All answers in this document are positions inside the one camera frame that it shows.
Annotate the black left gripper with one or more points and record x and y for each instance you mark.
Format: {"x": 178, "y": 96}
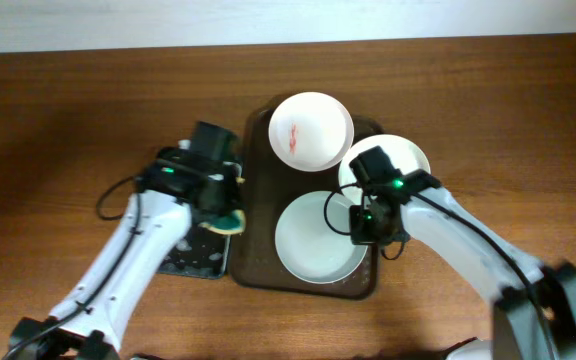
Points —
{"x": 223, "y": 198}

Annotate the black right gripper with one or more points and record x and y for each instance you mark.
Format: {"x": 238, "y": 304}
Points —
{"x": 368, "y": 230}

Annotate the green yellow sponge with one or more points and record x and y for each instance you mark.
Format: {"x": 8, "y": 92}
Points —
{"x": 231, "y": 224}

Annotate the large brown serving tray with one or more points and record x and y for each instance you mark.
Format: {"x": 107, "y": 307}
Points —
{"x": 270, "y": 186}

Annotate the white plate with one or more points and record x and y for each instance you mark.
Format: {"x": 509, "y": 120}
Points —
{"x": 311, "y": 238}
{"x": 404, "y": 155}
{"x": 311, "y": 131}

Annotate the white plate front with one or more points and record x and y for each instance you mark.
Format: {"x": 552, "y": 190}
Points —
{"x": 311, "y": 238}

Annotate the white plate back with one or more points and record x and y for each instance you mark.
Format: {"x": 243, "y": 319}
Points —
{"x": 311, "y": 131}

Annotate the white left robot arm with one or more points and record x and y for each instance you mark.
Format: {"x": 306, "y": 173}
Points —
{"x": 92, "y": 319}

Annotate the small black soapy tray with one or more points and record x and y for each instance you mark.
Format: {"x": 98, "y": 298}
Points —
{"x": 193, "y": 251}

